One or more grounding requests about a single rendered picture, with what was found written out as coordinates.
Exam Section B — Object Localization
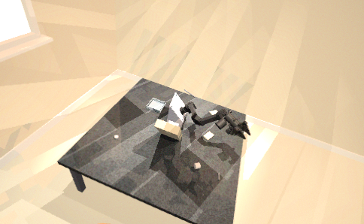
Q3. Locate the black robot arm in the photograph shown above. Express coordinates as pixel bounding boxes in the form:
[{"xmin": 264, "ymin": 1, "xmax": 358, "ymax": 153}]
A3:
[{"xmin": 179, "ymin": 101, "xmax": 235, "ymax": 134}]

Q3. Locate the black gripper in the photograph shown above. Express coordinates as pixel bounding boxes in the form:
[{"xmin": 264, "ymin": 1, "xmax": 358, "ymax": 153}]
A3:
[{"xmin": 229, "ymin": 118, "xmax": 251, "ymax": 140}]

